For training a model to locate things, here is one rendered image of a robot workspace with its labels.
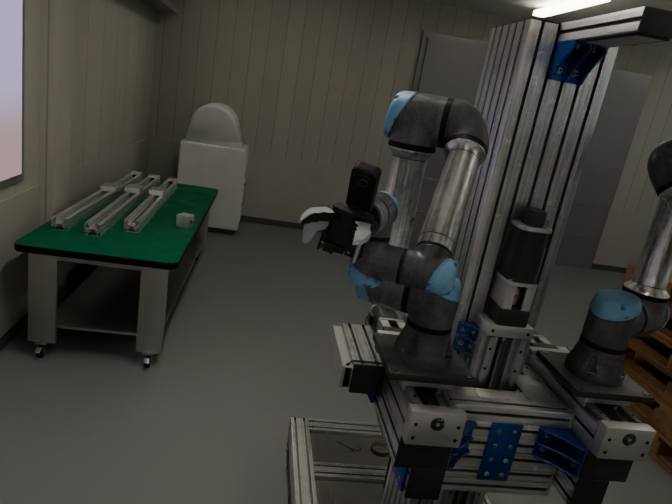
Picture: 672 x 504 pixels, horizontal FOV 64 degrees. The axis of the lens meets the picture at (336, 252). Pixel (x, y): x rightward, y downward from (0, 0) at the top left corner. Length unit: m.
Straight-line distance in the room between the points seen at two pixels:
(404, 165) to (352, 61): 5.71
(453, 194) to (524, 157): 0.42
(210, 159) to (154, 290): 3.14
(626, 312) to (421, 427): 0.61
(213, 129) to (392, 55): 2.40
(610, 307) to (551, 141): 0.46
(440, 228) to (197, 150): 5.29
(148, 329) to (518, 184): 2.48
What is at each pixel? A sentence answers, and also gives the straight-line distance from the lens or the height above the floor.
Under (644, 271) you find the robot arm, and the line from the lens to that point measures 1.68.
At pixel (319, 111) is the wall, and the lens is 6.93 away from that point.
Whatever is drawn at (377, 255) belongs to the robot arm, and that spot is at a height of 1.48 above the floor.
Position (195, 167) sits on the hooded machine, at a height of 0.73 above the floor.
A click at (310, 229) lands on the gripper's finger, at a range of 0.86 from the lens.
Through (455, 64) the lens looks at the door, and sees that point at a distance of 7.22.
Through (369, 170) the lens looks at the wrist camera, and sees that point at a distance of 0.88.
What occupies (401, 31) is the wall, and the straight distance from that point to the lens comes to 7.10.
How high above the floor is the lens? 1.77
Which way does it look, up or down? 16 degrees down
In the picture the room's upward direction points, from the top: 10 degrees clockwise
